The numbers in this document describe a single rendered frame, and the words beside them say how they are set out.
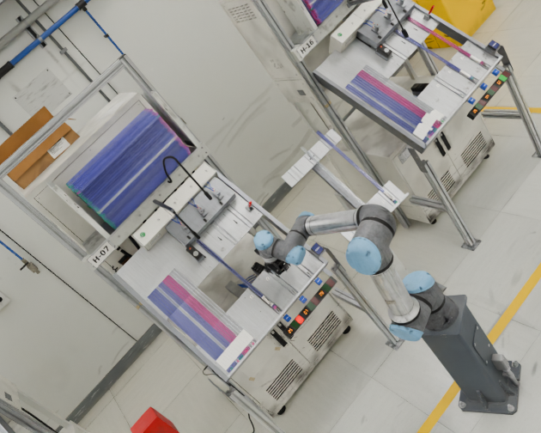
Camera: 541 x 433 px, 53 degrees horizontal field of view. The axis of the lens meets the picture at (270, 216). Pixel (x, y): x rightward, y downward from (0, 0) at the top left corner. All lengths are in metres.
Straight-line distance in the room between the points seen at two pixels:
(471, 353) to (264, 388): 1.16
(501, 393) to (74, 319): 2.92
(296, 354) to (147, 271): 0.96
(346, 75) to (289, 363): 1.56
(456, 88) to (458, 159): 0.60
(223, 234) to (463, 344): 1.14
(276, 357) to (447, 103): 1.59
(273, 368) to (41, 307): 1.89
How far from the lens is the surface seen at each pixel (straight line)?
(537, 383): 2.63
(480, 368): 2.38
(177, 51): 4.15
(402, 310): 1.94
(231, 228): 2.55
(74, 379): 4.42
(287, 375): 3.02
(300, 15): 2.90
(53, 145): 2.75
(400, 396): 2.82
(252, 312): 2.45
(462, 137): 3.46
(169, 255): 2.56
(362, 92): 2.88
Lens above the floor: 2.21
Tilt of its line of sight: 29 degrees down
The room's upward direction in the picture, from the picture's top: 40 degrees counter-clockwise
